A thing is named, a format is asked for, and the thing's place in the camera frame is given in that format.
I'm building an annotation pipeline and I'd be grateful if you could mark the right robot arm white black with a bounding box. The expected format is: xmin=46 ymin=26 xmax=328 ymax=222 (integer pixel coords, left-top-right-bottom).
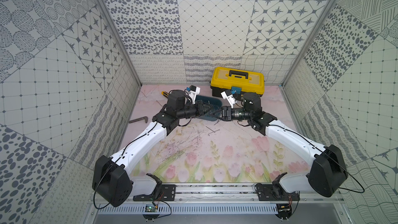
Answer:
xmin=210 ymin=93 xmax=348 ymax=199

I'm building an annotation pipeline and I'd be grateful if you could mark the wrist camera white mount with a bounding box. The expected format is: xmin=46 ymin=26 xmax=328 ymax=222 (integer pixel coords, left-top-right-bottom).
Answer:
xmin=221 ymin=89 xmax=236 ymax=108
xmin=186 ymin=85 xmax=201 ymax=104

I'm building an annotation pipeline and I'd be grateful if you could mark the dark metal hex key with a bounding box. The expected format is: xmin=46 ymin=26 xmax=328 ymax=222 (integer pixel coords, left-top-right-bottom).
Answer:
xmin=128 ymin=116 xmax=148 ymax=124

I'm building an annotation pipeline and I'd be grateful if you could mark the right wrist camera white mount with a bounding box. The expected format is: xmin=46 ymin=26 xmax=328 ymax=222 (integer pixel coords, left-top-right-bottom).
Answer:
xmin=221 ymin=89 xmax=236 ymax=108

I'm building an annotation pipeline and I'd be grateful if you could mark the yellow black toolbox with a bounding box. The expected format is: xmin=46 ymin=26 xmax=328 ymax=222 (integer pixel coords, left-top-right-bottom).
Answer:
xmin=210 ymin=67 xmax=265 ymax=99

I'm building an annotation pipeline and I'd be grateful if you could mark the teal plastic storage box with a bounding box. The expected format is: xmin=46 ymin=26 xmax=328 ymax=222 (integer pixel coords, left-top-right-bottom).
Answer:
xmin=195 ymin=95 xmax=222 ymax=121

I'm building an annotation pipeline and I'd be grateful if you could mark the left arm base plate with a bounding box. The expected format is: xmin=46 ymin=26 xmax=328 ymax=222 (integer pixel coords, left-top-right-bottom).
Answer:
xmin=133 ymin=184 xmax=176 ymax=202

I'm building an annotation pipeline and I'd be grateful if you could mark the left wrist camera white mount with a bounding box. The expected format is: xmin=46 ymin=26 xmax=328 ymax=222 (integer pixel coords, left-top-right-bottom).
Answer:
xmin=186 ymin=85 xmax=201 ymax=104

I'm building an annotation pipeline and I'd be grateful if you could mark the yellow utility knife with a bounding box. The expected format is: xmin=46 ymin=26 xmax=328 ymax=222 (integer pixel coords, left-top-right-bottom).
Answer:
xmin=161 ymin=91 xmax=169 ymax=98

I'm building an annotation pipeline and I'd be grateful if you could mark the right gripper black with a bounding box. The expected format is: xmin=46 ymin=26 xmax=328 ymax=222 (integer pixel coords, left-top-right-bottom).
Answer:
xmin=209 ymin=106 xmax=252 ymax=121

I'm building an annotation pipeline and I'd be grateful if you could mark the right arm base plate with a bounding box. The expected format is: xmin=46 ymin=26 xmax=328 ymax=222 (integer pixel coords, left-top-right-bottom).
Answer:
xmin=254 ymin=183 xmax=300 ymax=202

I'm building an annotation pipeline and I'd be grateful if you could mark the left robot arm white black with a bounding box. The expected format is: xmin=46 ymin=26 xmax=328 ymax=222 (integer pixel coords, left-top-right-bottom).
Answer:
xmin=92 ymin=90 xmax=218 ymax=207

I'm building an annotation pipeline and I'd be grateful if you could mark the aluminium mounting rail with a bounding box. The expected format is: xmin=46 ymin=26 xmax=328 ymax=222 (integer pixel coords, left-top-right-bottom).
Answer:
xmin=88 ymin=181 xmax=346 ymax=205

